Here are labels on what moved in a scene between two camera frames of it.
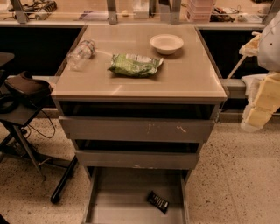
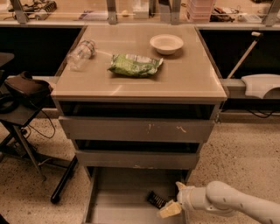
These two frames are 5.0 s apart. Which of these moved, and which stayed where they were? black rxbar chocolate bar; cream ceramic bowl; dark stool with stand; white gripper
Moved: white gripper
Stayed: dark stool with stand; black rxbar chocolate bar; cream ceramic bowl
